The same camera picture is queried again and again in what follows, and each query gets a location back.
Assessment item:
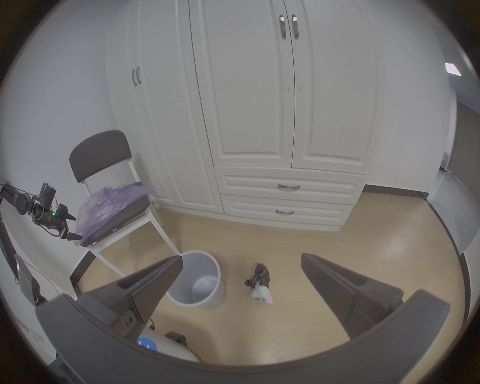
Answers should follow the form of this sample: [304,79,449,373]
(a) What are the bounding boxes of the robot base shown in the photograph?
[136,326,203,364]

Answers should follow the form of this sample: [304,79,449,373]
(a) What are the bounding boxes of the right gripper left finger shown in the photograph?
[77,255,184,343]

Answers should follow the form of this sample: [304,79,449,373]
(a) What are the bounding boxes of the white trash bin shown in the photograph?
[165,250,227,310]

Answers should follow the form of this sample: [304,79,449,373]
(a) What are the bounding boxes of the grey curtain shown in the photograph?
[448,101,480,196]

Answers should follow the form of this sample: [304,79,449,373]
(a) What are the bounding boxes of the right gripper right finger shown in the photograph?
[301,253,405,341]

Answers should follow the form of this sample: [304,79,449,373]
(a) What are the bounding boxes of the purple plastic bag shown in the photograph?
[75,185,154,247]

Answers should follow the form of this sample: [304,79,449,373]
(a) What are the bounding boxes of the white wardrobe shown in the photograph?
[106,0,388,232]

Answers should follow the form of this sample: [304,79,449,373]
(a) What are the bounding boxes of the crumpled black plastic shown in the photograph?
[244,263,271,290]

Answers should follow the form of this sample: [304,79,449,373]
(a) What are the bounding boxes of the white chair grey cushions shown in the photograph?
[68,130,183,280]

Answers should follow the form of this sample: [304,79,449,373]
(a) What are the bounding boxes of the white printed wrapper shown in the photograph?
[249,283,274,305]

